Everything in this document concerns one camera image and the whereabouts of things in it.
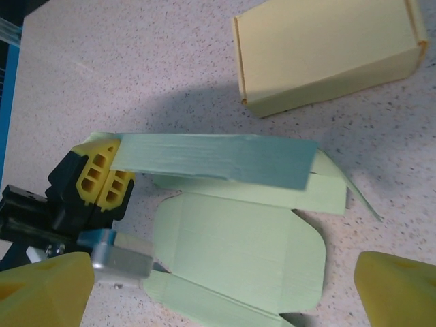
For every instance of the green paper box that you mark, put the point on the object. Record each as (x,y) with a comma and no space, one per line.
(238,238)

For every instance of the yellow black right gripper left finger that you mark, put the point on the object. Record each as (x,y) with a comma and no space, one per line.
(41,293)

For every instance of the blue aluminium left side rail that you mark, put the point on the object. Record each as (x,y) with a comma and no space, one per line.
(8,102)

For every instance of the yellow paper box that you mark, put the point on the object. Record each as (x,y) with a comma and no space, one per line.
(323,51)

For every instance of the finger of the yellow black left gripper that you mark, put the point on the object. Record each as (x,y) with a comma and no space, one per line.
(116,190)
(90,170)

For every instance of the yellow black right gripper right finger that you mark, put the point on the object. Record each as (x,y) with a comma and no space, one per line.
(398,293)

